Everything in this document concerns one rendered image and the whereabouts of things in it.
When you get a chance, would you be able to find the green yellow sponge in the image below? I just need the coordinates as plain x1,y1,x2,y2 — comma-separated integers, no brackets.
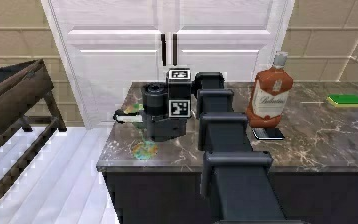
326,93,358,109

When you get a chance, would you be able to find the dark marble top counter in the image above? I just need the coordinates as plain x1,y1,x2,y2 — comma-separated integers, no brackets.
96,81,358,224

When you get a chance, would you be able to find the black fridge door handle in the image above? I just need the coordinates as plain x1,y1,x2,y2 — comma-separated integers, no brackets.
172,33,179,67
160,33,167,67

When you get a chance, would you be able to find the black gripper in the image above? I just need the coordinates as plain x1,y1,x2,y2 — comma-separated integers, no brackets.
112,83,188,142

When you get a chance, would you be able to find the dark brown wooden table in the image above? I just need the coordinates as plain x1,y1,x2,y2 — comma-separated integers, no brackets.
0,58,68,214

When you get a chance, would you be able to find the amber whisky bottle white label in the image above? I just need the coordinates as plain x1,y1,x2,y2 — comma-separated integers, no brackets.
245,50,295,130

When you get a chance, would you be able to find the colorful martini glass with olive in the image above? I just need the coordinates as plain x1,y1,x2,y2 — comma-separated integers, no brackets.
122,102,160,161

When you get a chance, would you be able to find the black smartphone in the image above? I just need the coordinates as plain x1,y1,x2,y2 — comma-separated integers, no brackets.
251,127,286,141

